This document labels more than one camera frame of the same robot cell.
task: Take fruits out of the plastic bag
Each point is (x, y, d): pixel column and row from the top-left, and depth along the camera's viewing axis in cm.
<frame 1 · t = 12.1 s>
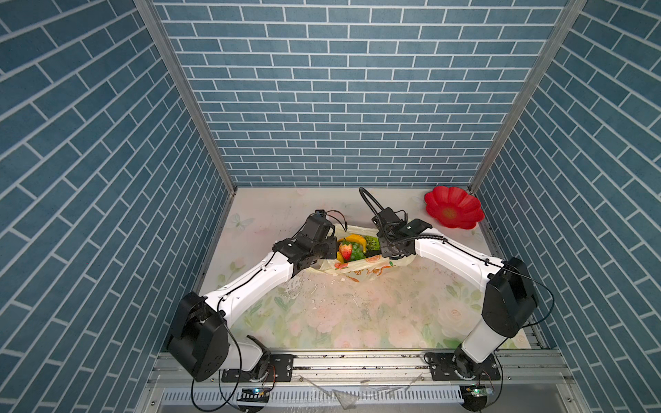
left hand: (340, 245, 83), fingers closed
right hand: (393, 246, 88), fingers closed
cream printed plastic bag: (362, 269, 84), point 12 cm above the table
red flower-shaped plate: (454, 207, 115), point 2 cm above the table
yellow banana: (356, 238, 98), point 7 cm above the table
light green pear: (369, 243, 98), point 6 cm above the table
green grape bunch: (357, 252, 95), point 5 cm above the table

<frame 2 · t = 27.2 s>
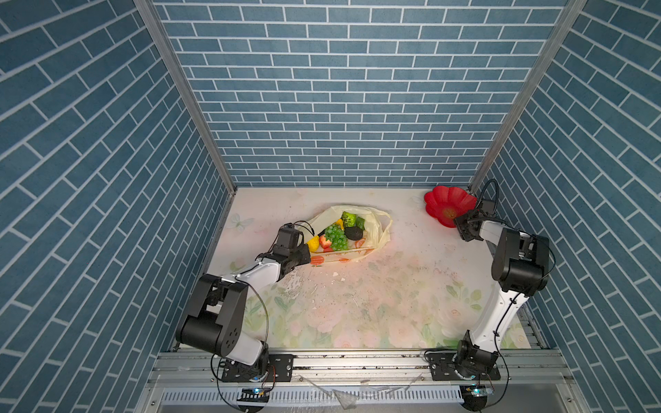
left hand: (311, 252, 94), fingers closed
right hand: (459, 221, 105), fingers open
cream printed plastic bag: (377, 226, 99), point 9 cm above the table
yellow banana: (341, 223, 104), point 6 cm above the table
light green pear: (349, 219, 104), point 7 cm above the table
green grape bunch: (337, 236, 101), point 5 cm above the table
dark green lime: (360, 222, 104), point 6 cm above the table
dark avocado: (354, 233, 103), point 4 cm above the table
the other named things where they were.

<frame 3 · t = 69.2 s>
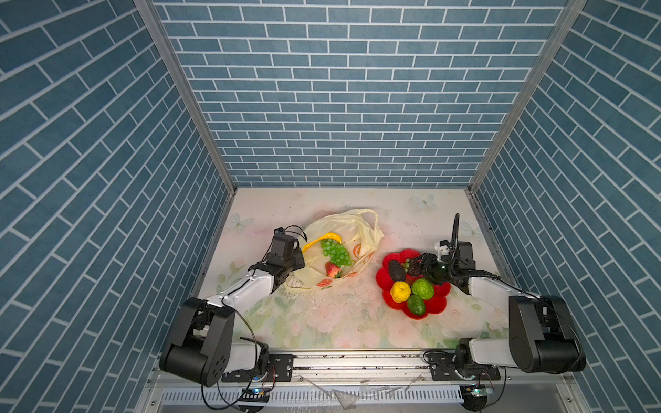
left hand: (304, 255, 91), fingers closed
right hand: (416, 264, 91), fingers open
cream printed plastic bag: (357, 232, 104), point 3 cm above the table
red flower-shaped plate: (435, 304, 84), point 5 cm above the table
yellow banana: (329, 236, 101), point 5 cm above the table
light green pear: (423, 287, 86), point 6 cm above the table
green grape bunch: (338, 254, 97), point 4 cm above the table
dark green lime: (416, 305, 82), point 6 cm above the table
dark avocado: (397, 271, 91), point 6 cm above the table
red strawberry: (331, 269, 91), point 5 cm above the table
yellow lemon: (400, 292, 84), point 7 cm above the table

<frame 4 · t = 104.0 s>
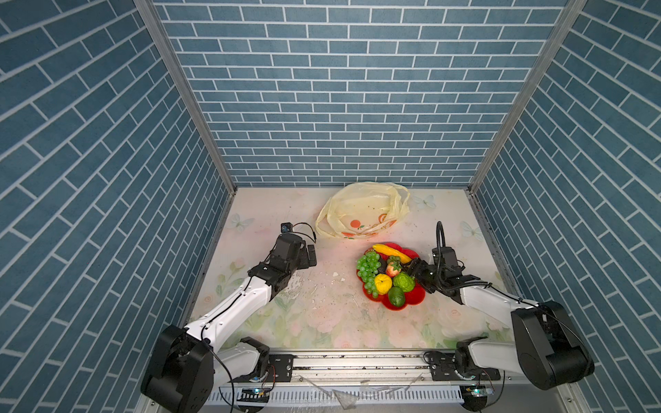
left hand: (308, 250, 86), fingers open
right hand: (409, 271, 91), fingers open
cream printed plastic bag: (362, 209, 114), point 2 cm above the table
red flower-shaped plate: (412, 297, 87), point 3 cm above the table
yellow banana: (389, 250, 95), point 6 cm above the table
light green pear: (404, 281, 86), point 7 cm above the table
green grape bunch: (367, 267, 88), point 8 cm above the table
dark green lime: (396, 296, 83), point 7 cm above the table
red strawberry: (393, 266, 88), point 9 cm above the table
yellow lemon: (384, 283, 86), point 7 cm above the table
